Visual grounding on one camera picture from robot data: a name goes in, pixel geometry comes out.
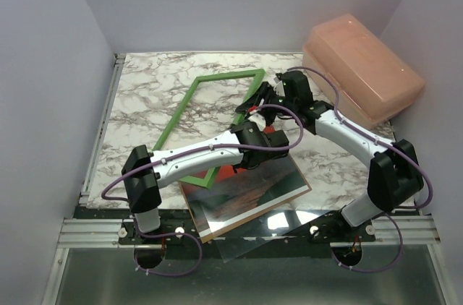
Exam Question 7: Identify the sunset photo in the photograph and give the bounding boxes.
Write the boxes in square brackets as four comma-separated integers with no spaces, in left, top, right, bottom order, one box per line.
[180,156,311,244]

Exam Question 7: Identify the green wooden picture frame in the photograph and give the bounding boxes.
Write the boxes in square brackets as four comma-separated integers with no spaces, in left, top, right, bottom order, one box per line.
[151,68,267,190]

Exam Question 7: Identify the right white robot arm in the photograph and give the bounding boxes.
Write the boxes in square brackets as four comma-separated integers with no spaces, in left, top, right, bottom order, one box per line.
[235,66,430,241]

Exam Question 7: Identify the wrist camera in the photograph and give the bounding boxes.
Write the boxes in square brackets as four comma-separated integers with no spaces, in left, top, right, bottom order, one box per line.
[274,70,313,104]
[247,111,267,132]

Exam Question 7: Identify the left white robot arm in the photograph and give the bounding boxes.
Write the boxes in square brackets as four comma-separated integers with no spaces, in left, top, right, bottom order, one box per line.
[122,121,289,244]

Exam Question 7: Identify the aluminium rail frame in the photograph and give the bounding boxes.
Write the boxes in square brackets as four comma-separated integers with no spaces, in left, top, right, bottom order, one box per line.
[39,52,127,305]

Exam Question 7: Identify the pink plastic storage box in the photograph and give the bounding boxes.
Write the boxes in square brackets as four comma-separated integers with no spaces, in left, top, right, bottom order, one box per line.
[302,14,425,129]

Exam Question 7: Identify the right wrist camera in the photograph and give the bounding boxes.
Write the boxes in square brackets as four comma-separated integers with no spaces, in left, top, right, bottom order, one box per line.
[274,70,313,104]

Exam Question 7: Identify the clear acrylic sheet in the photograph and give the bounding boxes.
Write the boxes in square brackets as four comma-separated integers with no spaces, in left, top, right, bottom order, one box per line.
[187,160,341,265]

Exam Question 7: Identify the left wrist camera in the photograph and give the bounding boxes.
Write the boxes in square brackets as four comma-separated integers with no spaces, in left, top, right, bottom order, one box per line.
[247,111,267,132]

